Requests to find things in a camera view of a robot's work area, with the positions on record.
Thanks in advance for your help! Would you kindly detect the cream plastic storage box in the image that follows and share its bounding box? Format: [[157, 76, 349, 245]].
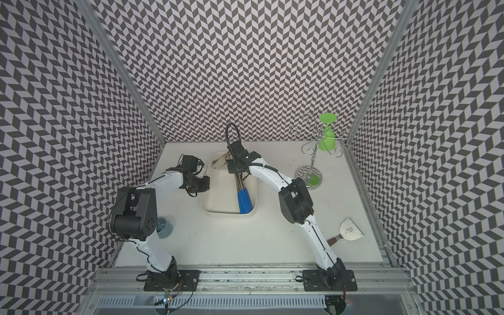
[[201, 151, 257, 218]]

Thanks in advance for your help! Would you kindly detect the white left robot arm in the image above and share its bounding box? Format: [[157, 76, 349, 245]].
[[108, 154, 210, 278]]

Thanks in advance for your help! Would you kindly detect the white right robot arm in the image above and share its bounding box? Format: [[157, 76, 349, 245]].
[[227, 140, 347, 289]]

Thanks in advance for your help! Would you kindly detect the grey tape roll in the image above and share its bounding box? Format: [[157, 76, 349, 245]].
[[156, 217, 173, 239]]

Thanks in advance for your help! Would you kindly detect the chrome stand with green cups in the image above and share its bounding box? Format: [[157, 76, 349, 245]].
[[290, 113, 349, 190]]

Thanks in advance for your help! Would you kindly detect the grey metal corner profile left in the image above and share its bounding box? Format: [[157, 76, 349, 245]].
[[74, 1, 163, 201]]

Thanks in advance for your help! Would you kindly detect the grey metal corner profile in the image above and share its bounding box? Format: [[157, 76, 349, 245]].
[[74, 1, 163, 201], [341, 0, 419, 237]]

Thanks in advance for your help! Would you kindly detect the grey metal corner profile right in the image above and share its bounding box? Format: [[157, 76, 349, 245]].
[[341, 0, 419, 237]]

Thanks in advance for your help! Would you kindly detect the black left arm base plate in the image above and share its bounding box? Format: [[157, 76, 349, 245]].
[[143, 270, 201, 293]]

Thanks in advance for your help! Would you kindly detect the brown handle scraper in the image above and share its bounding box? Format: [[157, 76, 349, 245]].
[[327, 217, 364, 246]]

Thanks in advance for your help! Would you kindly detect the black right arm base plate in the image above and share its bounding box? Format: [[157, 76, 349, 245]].
[[301, 270, 358, 292]]

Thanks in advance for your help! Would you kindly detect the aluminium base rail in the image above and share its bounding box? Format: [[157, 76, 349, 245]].
[[77, 265, 424, 314]]

